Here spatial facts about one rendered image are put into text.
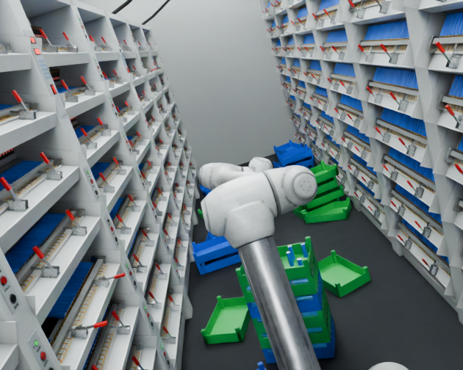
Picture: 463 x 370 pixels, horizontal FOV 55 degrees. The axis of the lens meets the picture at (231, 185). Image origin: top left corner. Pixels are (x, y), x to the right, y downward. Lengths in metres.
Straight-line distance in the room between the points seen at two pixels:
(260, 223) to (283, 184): 0.12
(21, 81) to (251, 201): 0.85
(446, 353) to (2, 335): 1.57
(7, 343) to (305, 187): 0.75
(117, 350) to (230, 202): 0.66
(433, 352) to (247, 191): 1.15
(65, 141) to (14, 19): 0.39
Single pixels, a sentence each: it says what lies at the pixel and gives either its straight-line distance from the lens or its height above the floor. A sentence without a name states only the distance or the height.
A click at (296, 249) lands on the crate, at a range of 1.99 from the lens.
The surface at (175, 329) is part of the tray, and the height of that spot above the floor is 0.17.
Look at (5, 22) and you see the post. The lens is 1.59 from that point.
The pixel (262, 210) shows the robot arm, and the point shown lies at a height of 0.92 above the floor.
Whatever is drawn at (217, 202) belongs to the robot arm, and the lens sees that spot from 1.15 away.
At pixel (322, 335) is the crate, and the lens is 1.99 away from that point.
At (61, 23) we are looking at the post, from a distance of 2.27.
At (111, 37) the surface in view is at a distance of 2.93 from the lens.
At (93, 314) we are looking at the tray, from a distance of 1.40.
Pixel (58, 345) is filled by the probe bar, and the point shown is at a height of 0.78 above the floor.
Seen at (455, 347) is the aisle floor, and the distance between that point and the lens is 2.04.
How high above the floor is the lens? 1.34
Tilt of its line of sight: 17 degrees down
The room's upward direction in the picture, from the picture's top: 18 degrees counter-clockwise
